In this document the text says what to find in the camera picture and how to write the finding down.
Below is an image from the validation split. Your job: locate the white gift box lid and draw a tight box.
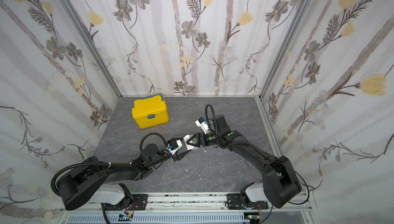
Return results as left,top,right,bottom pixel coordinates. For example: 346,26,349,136
183,135,197,150

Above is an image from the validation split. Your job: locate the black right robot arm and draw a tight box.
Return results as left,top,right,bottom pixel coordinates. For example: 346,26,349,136
183,115,302,208

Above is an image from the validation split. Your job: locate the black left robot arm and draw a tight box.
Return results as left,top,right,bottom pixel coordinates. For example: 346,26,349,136
51,140,195,211

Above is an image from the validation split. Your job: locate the yellow plastic storage box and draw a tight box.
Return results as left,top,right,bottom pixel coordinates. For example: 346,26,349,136
132,94,169,129

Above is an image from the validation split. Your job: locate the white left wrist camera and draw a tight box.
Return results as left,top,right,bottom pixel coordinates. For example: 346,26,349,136
166,138,183,156

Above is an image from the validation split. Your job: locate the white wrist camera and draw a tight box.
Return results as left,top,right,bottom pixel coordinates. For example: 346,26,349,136
195,117,212,134
166,138,183,156

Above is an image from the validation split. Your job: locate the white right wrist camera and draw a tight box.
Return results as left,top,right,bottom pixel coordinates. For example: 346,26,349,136
195,117,212,134

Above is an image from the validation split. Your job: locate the right black cable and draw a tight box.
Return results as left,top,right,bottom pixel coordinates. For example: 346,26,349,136
205,103,220,138

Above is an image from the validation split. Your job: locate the left black corrugated cable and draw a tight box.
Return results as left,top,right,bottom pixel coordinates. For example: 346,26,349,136
139,132,168,154

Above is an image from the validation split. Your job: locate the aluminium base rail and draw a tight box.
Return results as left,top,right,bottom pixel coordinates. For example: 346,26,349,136
64,190,313,212

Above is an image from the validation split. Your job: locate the white slotted cable duct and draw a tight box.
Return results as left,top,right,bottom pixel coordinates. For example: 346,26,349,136
64,213,250,224

